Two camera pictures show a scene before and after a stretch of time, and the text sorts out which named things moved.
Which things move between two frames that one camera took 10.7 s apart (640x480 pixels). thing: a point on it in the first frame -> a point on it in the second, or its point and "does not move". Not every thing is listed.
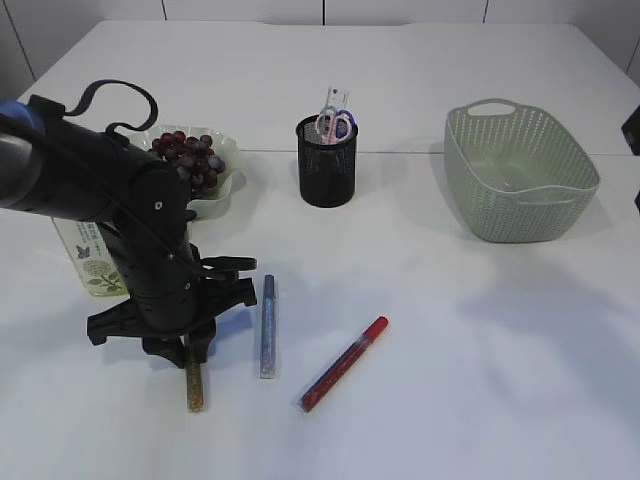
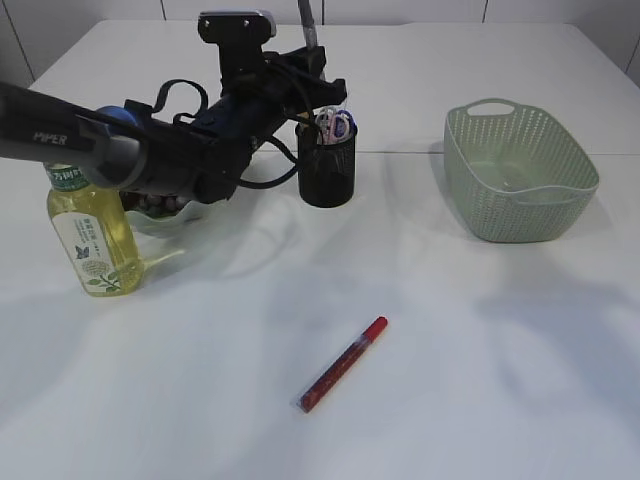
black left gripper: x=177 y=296 -> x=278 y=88
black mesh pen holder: x=327 y=170 does not move
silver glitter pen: x=268 y=343 -> x=306 y=11
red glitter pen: x=342 y=366 does not move
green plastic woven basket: x=514 y=175 does not move
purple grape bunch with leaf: x=196 y=157 -> x=152 y=204
